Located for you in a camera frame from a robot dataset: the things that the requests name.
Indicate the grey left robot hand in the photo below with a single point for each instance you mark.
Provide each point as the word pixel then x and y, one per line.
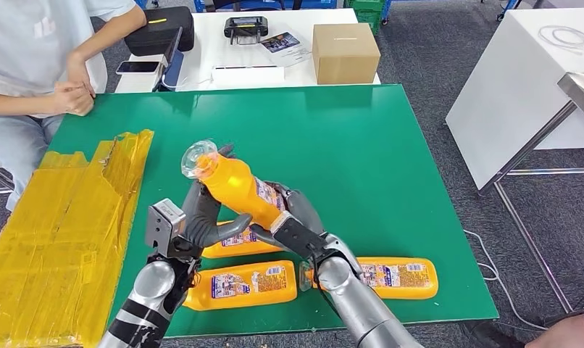
pixel 198 221

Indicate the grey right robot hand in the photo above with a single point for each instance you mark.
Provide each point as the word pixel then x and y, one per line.
pixel 306 211

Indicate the orange detergent bottle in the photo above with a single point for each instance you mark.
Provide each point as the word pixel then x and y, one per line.
pixel 253 249
pixel 234 187
pixel 407 278
pixel 273 288

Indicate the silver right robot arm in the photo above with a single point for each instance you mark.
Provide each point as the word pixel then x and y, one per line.
pixel 354 298

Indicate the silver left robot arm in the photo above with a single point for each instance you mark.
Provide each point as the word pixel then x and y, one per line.
pixel 148 288

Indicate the white flat box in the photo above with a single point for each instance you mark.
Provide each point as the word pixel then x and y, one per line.
pixel 248 78

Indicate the yellow taped cardboard sheet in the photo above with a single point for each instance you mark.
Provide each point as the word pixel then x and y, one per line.
pixel 47 216

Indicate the dark blue tablet folio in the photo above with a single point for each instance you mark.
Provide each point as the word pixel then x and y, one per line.
pixel 173 68

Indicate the brown cardboard box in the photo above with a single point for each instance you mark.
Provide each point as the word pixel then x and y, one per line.
pixel 345 58

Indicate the black smartphone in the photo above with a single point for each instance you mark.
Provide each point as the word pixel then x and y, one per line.
pixel 137 67

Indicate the printed booklet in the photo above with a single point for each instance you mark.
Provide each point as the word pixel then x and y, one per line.
pixel 281 44

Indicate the white desk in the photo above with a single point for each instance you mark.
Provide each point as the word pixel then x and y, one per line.
pixel 211 49

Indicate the black carry case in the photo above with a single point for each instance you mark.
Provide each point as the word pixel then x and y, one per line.
pixel 160 34

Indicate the black remote controller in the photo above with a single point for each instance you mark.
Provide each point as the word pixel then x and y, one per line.
pixel 245 25

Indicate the green plastic crate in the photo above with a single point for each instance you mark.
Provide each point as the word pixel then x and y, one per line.
pixel 370 15

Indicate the black office chair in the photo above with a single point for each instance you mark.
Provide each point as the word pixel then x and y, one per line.
pixel 225 4

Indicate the white square table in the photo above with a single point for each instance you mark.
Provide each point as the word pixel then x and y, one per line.
pixel 513 86

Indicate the person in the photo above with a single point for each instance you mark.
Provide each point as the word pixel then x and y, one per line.
pixel 561 336
pixel 18 48

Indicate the blue trolley leg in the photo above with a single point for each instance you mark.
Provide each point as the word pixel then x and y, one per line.
pixel 506 6

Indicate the stainless steel table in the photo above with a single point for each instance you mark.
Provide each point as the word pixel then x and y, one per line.
pixel 582 92

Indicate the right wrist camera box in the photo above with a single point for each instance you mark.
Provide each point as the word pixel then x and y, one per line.
pixel 297 238

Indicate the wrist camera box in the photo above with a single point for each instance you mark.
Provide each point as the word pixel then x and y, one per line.
pixel 162 225
pixel 297 238

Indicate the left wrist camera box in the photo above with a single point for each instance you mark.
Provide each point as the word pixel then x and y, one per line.
pixel 162 225

